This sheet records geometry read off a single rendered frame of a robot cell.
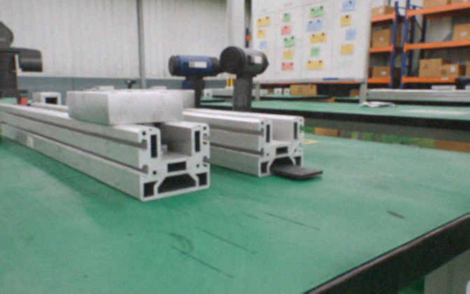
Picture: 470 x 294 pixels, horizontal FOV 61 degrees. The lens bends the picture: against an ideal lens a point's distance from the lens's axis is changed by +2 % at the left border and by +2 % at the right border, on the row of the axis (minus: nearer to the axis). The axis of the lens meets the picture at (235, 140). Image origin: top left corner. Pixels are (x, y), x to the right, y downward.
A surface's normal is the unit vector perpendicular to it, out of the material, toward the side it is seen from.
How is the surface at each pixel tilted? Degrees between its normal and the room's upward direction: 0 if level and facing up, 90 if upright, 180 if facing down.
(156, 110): 90
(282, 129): 90
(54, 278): 0
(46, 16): 90
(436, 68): 90
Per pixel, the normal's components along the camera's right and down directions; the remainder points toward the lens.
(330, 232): 0.00, -0.99
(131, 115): 0.65, 0.11
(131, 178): -0.76, 0.09
